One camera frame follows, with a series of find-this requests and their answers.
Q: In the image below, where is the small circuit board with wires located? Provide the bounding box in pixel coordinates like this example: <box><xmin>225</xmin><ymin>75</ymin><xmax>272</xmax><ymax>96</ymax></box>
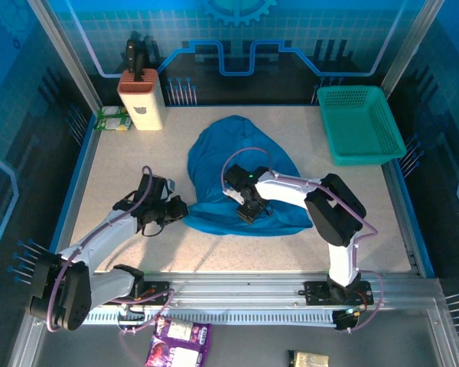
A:
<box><xmin>116</xmin><ymin>304</ymin><xmax>146</xmax><ymax>333</ymax></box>
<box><xmin>332</xmin><ymin>305</ymin><xmax>368</xmax><ymax>332</ymax></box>

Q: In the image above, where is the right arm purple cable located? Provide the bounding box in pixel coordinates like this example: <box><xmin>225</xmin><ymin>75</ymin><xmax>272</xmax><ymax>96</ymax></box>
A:
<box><xmin>220</xmin><ymin>146</ymin><xmax>386</xmax><ymax>333</ymax></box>

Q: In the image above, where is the black-handled knife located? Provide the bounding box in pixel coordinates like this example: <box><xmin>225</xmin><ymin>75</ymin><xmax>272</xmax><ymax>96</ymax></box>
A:
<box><xmin>125</xmin><ymin>37</ymin><xmax>138</xmax><ymax>73</ymax></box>
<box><xmin>132</xmin><ymin>52</ymin><xmax>146</xmax><ymax>83</ymax></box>

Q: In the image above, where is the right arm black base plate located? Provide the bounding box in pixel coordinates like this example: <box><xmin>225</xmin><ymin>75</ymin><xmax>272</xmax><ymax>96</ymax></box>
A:
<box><xmin>304</xmin><ymin>280</ymin><xmax>375</xmax><ymax>307</ymax></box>

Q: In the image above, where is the green plastic mesh basket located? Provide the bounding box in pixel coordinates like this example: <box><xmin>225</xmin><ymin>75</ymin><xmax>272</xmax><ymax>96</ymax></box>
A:
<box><xmin>316</xmin><ymin>85</ymin><xmax>407</xmax><ymax>167</ymax></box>

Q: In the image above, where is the white knife block, terracotta top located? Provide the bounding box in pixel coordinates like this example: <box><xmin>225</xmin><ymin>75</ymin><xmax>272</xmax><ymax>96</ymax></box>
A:
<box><xmin>116</xmin><ymin>67</ymin><xmax>168</xmax><ymax>132</ymax></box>

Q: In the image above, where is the aluminium table side rail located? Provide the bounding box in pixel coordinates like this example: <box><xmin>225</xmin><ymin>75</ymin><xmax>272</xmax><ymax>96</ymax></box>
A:
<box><xmin>382</xmin><ymin>164</ymin><xmax>425</xmax><ymax>278</ymax></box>
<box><xmin>47</xmin><ymin>109</ymin><xmax>103</xmax><ymax>278</ymax></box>

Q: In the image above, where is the green snack packet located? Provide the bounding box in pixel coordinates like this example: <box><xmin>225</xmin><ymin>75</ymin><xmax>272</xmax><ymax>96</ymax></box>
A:
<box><xmin>93</xmin><ymin>115</ymin><xmax>134</xmax><ymax>132</ymax></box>
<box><xmin>99</xmin><ymin>106</ymin><xmax>129</xmax><ymax>118</ymax></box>

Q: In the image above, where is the dark gold foil packet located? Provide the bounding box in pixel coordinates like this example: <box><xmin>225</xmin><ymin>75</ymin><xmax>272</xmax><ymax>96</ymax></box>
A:
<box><xmin>288</xmin><ymin>349</ymin><xmax>330</xmax><ymax>367</ymax></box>

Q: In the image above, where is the purple snack bag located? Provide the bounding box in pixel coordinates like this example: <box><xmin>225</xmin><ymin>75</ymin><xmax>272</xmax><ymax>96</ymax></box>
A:
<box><xmin>144</xmin><ymin>317</ymin><xmax>213</xmax><ymax>367</ymax></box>

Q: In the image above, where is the aluminium frame post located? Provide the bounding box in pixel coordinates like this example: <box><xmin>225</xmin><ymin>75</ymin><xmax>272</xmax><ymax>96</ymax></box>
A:
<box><xmin>26</xmin><ymin>0</ymin><xmax>103</xmax><ymax>112</ymax></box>
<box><xmin>380</xmin><ymin>0</ymin><xmax>447</xmax><ymax>89</ymax></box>

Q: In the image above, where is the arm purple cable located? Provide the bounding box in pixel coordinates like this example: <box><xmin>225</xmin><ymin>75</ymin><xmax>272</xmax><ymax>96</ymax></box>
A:
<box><xmin>44</xmin><ymin>164</ymin><xmax>176</xmax><ymax>336</ymax></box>
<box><xmin>220</xmin><ymin>146</ymin><xmax>386</xmax><ymax>333</ymax></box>

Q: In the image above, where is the blue t-shirt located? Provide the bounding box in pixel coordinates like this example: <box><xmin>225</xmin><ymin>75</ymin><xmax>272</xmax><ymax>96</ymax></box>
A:
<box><xmin>184</xmin><ymin>114</ymin><xmax>314</xmax><ymax>237</ymax></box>

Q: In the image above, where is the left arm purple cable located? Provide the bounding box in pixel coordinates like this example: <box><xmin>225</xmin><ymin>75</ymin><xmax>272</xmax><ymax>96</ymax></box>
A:
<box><xmin>44</xmin><ymin>164</ymin><xmax>176</xmax><ymax>336</ymax></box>

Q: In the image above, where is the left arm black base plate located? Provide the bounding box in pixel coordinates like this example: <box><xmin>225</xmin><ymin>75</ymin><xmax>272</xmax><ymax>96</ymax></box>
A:
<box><xmin>129</xmin><ymin>281</ymin><xmax>171</xmax><ymax>307</ymax></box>

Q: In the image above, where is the slotted grey cable duct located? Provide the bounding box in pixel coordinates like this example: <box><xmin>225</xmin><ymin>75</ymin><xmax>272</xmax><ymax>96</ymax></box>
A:
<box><xmin>44</xmin><ymin>308</ymin><xmax>337</xmax><ymax>326</ymax></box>

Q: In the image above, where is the aluminium mounting rail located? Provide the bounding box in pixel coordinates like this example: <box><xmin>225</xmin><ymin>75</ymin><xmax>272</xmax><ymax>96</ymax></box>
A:
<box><xmin>34</xmin><ymin>271</ymin><xmax>443</xmax><ymax>307</ymax></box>

